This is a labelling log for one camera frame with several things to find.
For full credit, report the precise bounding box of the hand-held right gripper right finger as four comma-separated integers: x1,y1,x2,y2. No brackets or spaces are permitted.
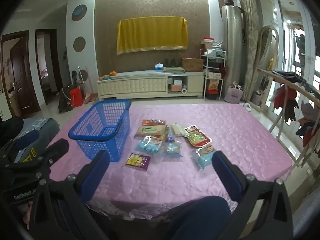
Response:
212,151,294,240

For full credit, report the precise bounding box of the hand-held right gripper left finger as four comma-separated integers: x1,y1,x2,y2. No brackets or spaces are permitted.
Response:
29,150,113,240

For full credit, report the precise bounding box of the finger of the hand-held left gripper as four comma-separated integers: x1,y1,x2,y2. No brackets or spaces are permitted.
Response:
6,139,69,180
0,131,39,164

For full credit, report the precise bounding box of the light blue snack bag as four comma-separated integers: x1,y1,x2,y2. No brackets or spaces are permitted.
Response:
136,135,163,153
191,145,215,171

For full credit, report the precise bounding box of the blue plastic basket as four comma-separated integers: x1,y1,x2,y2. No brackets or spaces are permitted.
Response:
68,99,132,162

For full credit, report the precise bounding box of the purple yellow snack packet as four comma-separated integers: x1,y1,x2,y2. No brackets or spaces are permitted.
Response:
125,153,151,172

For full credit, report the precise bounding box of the red bordered tray snack packet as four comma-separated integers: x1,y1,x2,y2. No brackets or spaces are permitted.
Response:
184,125,212,148

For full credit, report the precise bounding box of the small clear blue packet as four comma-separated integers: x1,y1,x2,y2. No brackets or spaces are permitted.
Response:
162,141,182,158

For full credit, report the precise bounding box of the cream wafer packet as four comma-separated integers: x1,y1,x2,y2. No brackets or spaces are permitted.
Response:
172,123,187,137

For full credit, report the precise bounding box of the green label cracker packet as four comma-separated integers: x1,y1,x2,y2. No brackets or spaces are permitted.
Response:
134,125,168,138

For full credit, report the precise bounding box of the slim tan snack packet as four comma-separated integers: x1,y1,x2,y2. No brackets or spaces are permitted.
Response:
160,126,170,142

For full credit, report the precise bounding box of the orange printed snack packet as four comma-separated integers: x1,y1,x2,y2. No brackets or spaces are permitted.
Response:
142,119,167,126

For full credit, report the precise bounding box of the person's left hand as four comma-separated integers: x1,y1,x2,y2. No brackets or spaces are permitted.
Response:
26,201,35,233

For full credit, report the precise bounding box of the grey printed chair cover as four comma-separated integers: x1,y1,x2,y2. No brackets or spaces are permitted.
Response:
0,117,60,165

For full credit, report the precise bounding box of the dark cloth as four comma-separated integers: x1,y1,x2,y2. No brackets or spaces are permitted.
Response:
0,116,24,142

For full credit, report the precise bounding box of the person's leg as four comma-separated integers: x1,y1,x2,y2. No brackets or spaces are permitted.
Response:
110,196,233,240

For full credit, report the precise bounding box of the pink quilted table cover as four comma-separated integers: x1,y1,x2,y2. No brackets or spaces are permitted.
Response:
46,101,294,218

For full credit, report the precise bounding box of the black bag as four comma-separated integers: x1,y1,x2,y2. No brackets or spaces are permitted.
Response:
58,86,74,114

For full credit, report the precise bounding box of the red bag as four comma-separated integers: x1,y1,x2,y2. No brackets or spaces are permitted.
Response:
69,87,84,108

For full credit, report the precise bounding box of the dark wooden door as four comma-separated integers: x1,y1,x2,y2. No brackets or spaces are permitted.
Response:
1,31,40,118

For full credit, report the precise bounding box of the pink shopping bag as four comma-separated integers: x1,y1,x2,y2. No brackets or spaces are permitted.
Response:
224,81,244,104

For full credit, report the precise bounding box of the red printed gift box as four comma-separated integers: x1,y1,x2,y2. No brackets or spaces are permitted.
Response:
206,78,223,99

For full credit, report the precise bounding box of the cream TV cabinet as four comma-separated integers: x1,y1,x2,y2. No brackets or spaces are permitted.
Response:
96,70,205,102

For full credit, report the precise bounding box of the red hanging garment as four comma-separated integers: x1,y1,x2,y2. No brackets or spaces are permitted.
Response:
272,86,299,123

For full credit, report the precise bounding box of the wooden clothes rack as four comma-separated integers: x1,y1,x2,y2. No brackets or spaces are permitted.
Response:
256,25,320,173

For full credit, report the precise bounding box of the cardboard box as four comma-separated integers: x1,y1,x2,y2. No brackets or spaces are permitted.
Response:
182,58,204,72

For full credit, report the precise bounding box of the white metal rack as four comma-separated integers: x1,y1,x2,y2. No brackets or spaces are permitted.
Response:
200,47,227,100

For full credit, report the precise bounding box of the silver standing air conditioner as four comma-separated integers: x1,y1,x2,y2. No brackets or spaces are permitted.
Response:
221,4,244,90

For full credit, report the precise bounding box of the patterned curtain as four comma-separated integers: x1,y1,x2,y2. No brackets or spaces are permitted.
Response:
236,0,262,105

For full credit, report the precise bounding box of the yellow cloth cover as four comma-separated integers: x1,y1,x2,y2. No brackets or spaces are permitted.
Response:
116,16,188,55

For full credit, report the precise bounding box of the dark wooden door frame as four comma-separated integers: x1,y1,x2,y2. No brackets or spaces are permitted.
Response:
35,29,63,105

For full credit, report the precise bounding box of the round brown wall disc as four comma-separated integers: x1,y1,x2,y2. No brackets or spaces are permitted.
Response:
73,36,86,53

